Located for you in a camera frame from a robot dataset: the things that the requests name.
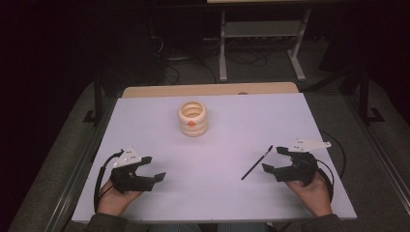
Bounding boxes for cream ribbed pen holder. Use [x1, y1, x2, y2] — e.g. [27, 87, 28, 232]
[177, 101, 209, 138]

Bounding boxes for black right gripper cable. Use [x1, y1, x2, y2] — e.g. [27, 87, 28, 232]
[315, 130, 348, 205]

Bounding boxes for black metal stand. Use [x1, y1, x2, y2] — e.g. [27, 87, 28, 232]
[82, 72, 105, 128]
[358, 63, 387, 127]

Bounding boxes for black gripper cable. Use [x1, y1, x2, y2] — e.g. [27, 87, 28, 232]
[315, 130, 348, 205]
[93, 148, 126, 215]

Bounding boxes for black pen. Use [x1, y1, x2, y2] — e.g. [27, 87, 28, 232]
[240, 144, 274, 182]

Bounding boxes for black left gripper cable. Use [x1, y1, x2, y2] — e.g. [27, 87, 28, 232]
[93, 148, 126, 215]

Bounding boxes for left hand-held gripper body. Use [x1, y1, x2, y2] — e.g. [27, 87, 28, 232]
[109, 146, 157, 195]

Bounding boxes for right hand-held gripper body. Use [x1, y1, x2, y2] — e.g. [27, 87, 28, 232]
[274, 138, 333, 188]

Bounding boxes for person's left hand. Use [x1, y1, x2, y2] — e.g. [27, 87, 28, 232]
[96, 178, 143, 218]

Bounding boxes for tangled black floor cables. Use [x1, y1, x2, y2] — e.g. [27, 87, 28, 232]
[146, 18, 269, 85]

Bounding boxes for person's right hand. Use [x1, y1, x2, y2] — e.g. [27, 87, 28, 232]
[284, 173, 334, 218]

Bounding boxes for metal frame rail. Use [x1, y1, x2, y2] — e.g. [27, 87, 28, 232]
[44, 100, 119, 232]
[342, 93, 410, 207]

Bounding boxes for white metal desk frame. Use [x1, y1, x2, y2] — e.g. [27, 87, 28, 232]
[218, 8, 312, 84]

